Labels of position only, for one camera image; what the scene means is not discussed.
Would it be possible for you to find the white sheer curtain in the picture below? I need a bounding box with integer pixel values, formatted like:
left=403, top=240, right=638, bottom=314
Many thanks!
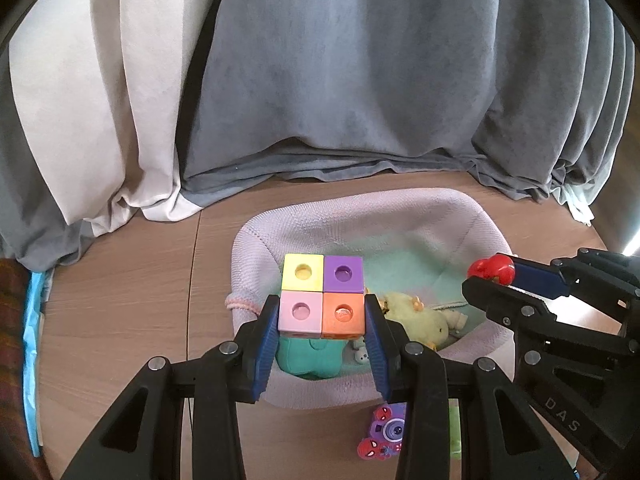
left=550, top=162, right=597, bottom=226

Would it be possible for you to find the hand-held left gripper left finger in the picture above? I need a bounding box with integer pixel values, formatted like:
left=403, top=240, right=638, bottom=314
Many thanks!
left=60, top=294, right=281, bottom=480

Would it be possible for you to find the red round toy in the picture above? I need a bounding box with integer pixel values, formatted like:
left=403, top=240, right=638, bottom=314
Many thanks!
left=467, top=255, right=516, bottom=286

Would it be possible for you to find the cream curtain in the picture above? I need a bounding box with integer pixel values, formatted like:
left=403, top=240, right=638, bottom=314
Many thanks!
left=10, top=0, right=236, bottom=233

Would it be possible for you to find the light blue strip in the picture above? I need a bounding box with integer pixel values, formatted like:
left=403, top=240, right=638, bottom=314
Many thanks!
left=21, top=269, right=55, bottom=458

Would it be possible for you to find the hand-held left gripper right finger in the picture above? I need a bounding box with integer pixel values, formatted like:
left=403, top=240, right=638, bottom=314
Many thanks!
left=364, top=294, right=576, bottom=480

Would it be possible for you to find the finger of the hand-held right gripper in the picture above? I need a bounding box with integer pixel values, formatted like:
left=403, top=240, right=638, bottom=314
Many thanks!
left=461, top=278, right=631, bottom=356
left=510, top=248, right=640, bottom=311

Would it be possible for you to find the grey curtain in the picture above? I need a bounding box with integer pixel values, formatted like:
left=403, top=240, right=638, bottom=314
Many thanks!
left=0, top=55, right=101, bottom=266
left=180, top=0, right=628, bottom=226

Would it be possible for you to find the yellow plush chick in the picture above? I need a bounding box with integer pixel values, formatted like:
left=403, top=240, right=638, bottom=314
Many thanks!
left=377, top=292, right=449, bottom=352

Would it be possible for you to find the colourful block cube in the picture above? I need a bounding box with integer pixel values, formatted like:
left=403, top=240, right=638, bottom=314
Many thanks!
left=277, top=253, right=366, bottom=339

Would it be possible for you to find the purple toy camera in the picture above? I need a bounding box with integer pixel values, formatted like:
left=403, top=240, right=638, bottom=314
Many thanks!
left=356, top=402, right=408, bottom=460

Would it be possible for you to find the pink fabric basket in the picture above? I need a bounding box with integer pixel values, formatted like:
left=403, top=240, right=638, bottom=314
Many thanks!
left=225, top=187, right=516, bottom=409

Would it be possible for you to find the teal flower-shaped toy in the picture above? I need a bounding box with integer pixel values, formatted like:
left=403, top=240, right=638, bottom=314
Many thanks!
left=276, top=336, right=351, bottom=380

